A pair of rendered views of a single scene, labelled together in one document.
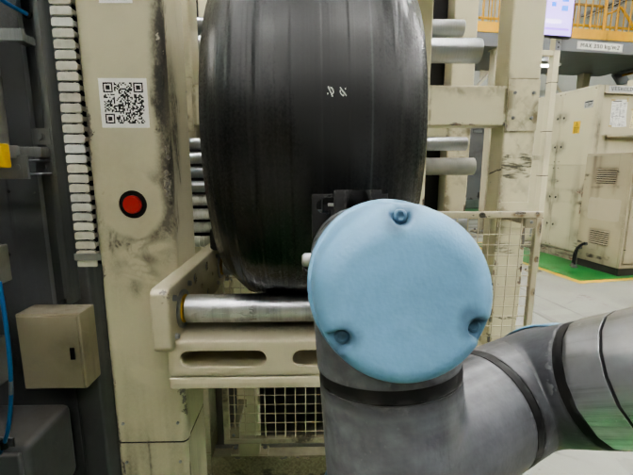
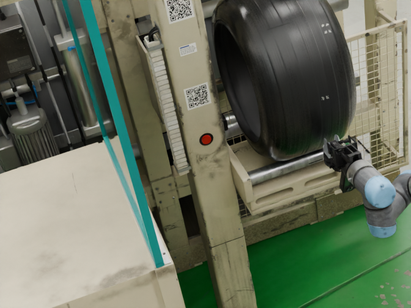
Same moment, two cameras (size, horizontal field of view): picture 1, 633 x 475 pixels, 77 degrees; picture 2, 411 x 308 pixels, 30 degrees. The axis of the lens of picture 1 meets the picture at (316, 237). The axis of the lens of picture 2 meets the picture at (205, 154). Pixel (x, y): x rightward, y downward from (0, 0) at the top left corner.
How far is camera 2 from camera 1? 192 cm
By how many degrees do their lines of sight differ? 28
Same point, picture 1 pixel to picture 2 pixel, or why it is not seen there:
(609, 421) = not seen: outside the picture
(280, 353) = (299, 185)
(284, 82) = (306, 101)
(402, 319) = (384, 200)
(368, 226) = (378, 189)
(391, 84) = (344, 87)
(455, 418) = (391, 208)
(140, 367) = (218, 210)
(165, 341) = (251, 198)
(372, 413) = (378, 211)
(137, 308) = (213, 184)
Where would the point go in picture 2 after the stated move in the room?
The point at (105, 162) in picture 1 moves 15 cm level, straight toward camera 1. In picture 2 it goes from (191, 125) to (226, 141)
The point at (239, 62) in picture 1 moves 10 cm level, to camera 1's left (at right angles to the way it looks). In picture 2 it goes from (287, 98) to (254, 109)
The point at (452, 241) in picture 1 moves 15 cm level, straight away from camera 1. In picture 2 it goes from (389, 187) to (381, 153)
